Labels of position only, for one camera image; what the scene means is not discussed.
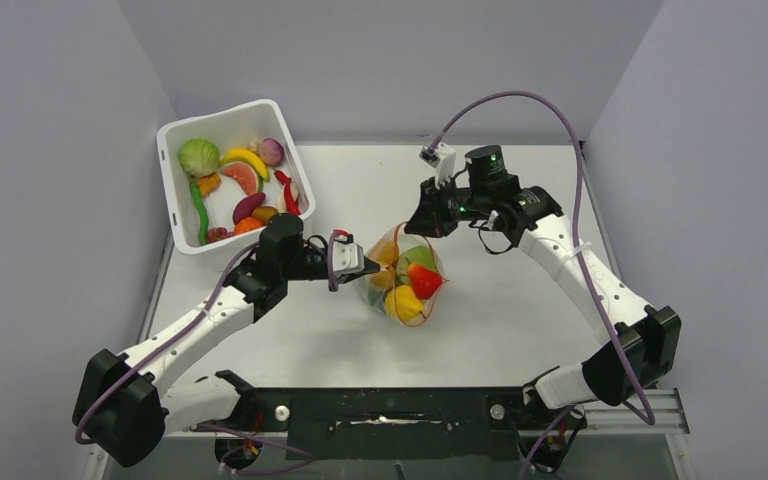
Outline brown potato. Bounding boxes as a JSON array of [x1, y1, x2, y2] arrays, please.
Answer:
[[251, 206, 279, 225]]

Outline red tomato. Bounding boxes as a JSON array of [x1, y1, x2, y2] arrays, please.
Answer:
[[407, 263, 445, 300]]

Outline purple sweet potato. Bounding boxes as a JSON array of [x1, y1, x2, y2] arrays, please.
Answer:
[[232, 192, 266, 224]]

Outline purple onion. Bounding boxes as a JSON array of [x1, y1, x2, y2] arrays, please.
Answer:
[[256, 138, 286, 168]]

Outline yellow banana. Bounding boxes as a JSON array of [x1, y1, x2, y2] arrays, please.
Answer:
[[220, 147, 270, 181]]

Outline red grapes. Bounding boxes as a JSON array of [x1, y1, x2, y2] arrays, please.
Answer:
[[205, 227, 233, 244]]

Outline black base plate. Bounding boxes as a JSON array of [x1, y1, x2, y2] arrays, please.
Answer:
[[201, 386, 560, 460]]

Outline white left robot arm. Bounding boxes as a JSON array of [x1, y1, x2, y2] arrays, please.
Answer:
[[72, 214, 381, 467]]

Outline orange pepper piece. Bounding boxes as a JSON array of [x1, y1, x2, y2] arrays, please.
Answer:
[[195, 173, 221, 197]]

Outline yellow pear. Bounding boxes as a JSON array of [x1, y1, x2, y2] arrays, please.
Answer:
[[384, 285, 425, 325]]

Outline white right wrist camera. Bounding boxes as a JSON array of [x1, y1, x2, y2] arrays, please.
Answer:
[[419, 142, 456, 189]]

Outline white plastic bin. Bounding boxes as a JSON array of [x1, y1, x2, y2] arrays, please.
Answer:
[[156, 99, 317, 261]]

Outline watermelon slice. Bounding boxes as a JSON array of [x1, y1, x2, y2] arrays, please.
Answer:
[[220, 162, 263, 195]]

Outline white mushroom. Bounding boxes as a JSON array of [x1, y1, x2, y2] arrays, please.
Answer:
[[276, 182, 301, 216]]

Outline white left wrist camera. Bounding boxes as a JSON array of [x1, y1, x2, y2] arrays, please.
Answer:
[[329, 230, 364, 277]]

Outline orange tangerine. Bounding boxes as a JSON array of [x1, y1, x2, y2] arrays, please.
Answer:
[[233, 217, 264, 235]]

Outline green round fruit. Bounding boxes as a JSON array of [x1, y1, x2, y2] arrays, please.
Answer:
[[395, 245, 439, 277]]

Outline clear orange zip bag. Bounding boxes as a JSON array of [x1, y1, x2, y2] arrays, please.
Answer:
[[357, 222, 448, 328]]

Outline green cabbage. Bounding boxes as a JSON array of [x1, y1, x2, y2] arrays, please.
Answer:
[[177, 138, 221, 178]]

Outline yellow lemon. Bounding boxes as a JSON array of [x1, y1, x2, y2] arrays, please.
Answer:
[[368, 266, 397, 292]]

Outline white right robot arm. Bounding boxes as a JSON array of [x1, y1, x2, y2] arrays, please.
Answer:
[[405, 145, 682, 427]]

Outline green cucumber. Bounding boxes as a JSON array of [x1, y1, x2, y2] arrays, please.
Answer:
[[189, 180, 210, 245]]

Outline red chili pepper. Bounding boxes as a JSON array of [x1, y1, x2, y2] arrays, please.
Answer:
[[274, 170, 301, 216]]

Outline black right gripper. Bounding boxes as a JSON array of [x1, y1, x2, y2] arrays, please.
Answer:
[[406, 173, 491, 239]]

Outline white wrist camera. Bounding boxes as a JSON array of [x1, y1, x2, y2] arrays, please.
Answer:
[[419, 142, 456, 189], [329, 230, 364, 277]]

